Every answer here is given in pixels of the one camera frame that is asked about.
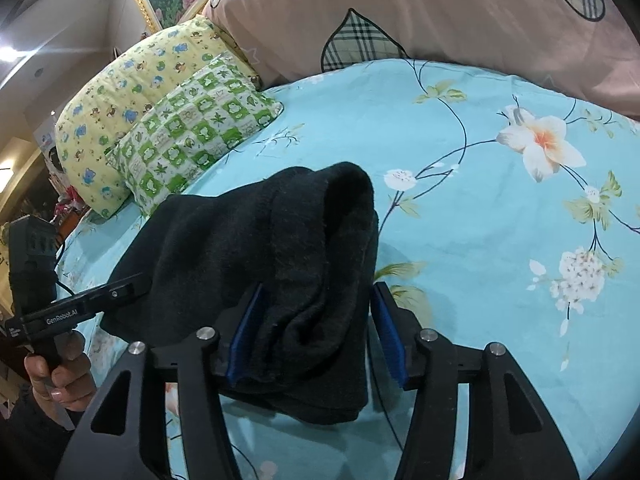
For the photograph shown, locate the green checkered small pillow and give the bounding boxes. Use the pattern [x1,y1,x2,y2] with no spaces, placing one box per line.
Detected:
[106,53,283,216]

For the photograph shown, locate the black sleeved left forearm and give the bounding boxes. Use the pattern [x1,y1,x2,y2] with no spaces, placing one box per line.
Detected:
[0,387,74,480]

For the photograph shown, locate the black cable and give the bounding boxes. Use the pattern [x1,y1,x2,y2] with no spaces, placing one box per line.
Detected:
[364,328,407,453]

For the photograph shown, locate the light blue floral bedsheet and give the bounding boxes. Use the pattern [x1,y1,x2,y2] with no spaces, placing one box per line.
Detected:
[58,60,639,478]

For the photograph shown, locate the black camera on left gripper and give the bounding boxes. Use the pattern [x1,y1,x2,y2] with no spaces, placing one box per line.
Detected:
[9,216,58,316]

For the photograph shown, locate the yellow cartoon print pillow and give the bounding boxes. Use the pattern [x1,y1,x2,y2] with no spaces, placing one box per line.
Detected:
[55,15,255,219]

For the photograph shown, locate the pink quilt with plaid hearts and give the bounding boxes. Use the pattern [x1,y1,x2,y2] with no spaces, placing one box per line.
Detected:
[205,0,639,117]

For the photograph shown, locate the left hand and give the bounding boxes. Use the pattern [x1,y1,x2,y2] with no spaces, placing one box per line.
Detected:
[24,330,96,429]

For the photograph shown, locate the black knit pants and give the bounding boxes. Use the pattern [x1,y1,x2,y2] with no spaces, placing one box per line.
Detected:
[101,162,378,425]

